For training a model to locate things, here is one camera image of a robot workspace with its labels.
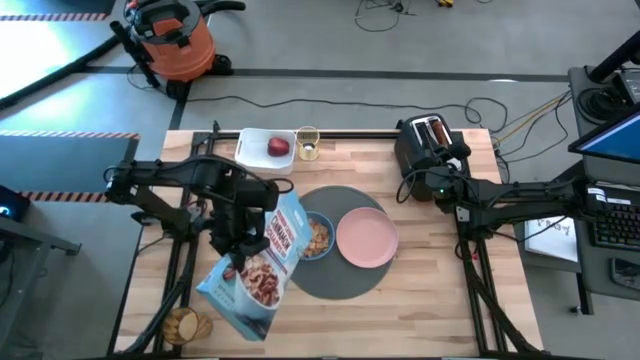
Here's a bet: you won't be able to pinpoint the dark mat hazard striped edge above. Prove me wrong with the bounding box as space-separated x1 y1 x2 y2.
0 129 142 204
0 0 117 22

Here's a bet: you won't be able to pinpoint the grey side desk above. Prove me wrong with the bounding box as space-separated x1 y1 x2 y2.
0 214 84 351

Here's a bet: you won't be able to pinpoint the red apple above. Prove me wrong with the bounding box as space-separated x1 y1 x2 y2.
267 136 291 158

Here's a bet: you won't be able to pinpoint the white paper sign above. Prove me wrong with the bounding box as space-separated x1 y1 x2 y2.
523 202 580 264

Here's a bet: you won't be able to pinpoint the coiled black cable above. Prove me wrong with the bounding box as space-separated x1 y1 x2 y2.
577 87 626 126

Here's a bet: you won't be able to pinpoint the tangled black floor cable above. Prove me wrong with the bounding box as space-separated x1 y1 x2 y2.
353 0 417 33

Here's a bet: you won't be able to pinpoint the grey computer desk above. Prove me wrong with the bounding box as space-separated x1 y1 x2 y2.
567 64 640 315

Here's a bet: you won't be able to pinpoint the black toaster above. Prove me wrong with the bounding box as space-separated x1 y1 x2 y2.
393 113 471 203

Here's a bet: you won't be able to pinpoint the grey electronics box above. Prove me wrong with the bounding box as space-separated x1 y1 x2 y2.
612 69 640 104

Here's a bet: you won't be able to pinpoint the long black floor cable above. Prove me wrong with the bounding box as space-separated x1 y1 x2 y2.
187 96 509 132

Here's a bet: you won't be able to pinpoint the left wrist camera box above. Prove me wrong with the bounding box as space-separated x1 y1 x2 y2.
238 177 281 212

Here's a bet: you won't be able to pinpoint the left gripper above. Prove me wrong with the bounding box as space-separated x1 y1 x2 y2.
208 214 274 274

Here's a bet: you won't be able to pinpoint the bundle of coloured cables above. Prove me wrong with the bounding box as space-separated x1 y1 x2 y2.
492 92 572 166

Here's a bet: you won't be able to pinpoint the white plastic bin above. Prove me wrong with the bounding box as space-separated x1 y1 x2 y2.
233 127 297 176

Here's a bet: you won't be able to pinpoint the black device blue light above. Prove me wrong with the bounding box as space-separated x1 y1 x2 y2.
0 184 31 224

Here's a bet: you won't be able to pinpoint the pink plate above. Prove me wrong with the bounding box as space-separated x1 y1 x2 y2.
335 206 400 269

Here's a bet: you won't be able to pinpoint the orange shop vacuum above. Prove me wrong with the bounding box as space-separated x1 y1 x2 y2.
123 0 234 99

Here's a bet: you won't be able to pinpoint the black pole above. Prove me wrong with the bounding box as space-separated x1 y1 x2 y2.
588 43 640 84

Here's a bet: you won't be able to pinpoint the black vacuum wand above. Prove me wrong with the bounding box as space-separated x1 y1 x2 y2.
109 19 162 90

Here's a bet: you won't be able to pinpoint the grey round woven placemat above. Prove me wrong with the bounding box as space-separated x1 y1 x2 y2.
290 185 396 301

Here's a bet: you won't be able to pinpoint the black keyboard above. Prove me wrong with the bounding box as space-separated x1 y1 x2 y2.
589 197 640 251

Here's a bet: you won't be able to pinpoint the black vacuum hose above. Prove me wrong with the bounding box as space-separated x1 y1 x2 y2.
0 35 122 110

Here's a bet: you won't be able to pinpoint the monitor with blue screen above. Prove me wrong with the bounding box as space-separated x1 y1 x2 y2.
568 107 640 166

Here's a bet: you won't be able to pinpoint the black aluminium table frame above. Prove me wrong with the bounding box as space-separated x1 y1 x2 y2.
112 122 544 359

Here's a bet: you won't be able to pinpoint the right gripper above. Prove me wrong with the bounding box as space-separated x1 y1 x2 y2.
425 142 474 194

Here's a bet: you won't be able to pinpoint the cinnamon cereal pieces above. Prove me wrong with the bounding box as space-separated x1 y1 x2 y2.
303 219 331 259

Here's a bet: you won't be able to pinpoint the blue bowl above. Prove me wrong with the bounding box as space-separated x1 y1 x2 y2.
299 210 337 262

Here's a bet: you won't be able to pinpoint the light blue cinnamon cereal box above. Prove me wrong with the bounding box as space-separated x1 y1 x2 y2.
195 192 314 342

